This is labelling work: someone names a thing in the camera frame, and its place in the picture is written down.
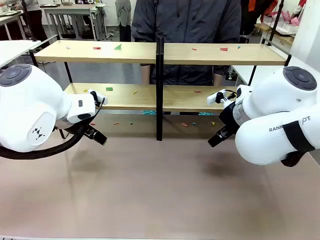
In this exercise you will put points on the white side table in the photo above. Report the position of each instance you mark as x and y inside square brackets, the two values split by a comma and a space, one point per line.
[15, 50]
[243, 71]

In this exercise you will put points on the orange paper scrap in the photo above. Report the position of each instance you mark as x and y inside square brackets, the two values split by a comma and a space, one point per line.
[116, 123]

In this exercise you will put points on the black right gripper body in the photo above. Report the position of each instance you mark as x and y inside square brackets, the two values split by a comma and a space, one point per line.
[228, 117]

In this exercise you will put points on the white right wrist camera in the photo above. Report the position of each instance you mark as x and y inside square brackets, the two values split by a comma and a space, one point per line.
[211, 98]

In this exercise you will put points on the wooden shelf unit black frame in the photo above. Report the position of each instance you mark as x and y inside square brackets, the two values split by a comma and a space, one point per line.
[100, 53]
[200, 53]

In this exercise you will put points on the background work table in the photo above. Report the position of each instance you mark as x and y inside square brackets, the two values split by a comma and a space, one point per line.
[10, 17]

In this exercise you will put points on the person in dark grey jacket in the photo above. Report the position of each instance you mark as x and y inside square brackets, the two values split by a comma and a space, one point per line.
[187, 22]

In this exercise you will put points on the background person dark trousers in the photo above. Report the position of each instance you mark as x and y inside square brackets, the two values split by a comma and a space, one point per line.
[37, 22]

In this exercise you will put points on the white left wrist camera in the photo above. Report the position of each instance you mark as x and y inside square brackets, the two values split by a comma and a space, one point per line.
[101, 98]

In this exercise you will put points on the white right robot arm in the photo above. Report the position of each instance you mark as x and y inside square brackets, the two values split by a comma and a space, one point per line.
[270, 105]

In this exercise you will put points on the black cup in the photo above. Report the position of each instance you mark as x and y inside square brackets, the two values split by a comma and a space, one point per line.
[243, 39]

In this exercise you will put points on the background person grey shirt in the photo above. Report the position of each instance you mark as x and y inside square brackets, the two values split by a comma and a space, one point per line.
[123, 12]

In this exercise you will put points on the green rectangular paper scrap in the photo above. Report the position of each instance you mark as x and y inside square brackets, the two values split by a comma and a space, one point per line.
[109, 88]

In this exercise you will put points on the red orange jacket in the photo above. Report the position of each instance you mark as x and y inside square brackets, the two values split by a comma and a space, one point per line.
[252, 6]

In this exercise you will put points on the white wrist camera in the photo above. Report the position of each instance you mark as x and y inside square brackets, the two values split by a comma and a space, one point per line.
[101, 98]
[211, 98]

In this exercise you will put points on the wood edged background table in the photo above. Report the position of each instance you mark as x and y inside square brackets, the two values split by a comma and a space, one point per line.
[280, 28]

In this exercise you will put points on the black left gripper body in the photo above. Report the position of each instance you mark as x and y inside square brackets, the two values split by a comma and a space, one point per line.
[89, 131]

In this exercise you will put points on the green triangular paper scrap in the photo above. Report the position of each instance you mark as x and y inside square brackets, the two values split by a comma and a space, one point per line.
[118, 47]

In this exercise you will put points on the person's left forearm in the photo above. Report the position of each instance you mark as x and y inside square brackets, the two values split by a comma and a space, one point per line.
[218, 80]

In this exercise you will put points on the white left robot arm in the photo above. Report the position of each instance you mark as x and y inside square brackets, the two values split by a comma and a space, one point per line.
[25, 105]

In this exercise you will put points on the pink paper sheet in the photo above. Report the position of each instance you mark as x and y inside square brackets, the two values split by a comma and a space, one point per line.
[286, 16]

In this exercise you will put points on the grey background desk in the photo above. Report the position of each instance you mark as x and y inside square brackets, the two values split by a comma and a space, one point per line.
[67, 10]

